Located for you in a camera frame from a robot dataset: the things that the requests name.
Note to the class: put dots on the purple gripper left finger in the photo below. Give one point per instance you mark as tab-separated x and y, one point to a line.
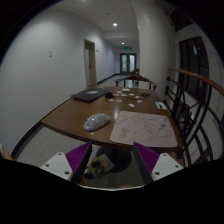
70	166

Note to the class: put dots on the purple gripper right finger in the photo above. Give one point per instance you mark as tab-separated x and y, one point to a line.
154	166

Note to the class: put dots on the beige printed mouse pad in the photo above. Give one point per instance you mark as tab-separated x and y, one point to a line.
147	129

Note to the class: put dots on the white computer mouse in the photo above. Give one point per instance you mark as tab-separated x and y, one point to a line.
96	121

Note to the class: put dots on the green stuffed item on floor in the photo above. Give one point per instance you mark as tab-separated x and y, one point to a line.
98	167

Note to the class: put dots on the white card on table edge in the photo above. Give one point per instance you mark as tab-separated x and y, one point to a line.
160	105

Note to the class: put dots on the dark closed laptop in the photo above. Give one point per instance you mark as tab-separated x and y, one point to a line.
90	94

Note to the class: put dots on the small black object on table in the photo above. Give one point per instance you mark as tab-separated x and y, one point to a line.
109	95

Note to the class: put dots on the wooden chair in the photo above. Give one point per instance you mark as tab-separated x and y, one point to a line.
152	84

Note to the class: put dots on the double glass door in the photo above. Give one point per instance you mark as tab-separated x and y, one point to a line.
127	63

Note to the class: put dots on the side wooden door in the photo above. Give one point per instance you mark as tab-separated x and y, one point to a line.
90	63

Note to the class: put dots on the green exit sign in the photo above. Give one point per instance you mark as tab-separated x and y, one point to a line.
127	48

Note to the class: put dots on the black table pedestal base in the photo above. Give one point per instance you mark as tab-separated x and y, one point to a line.
120	159

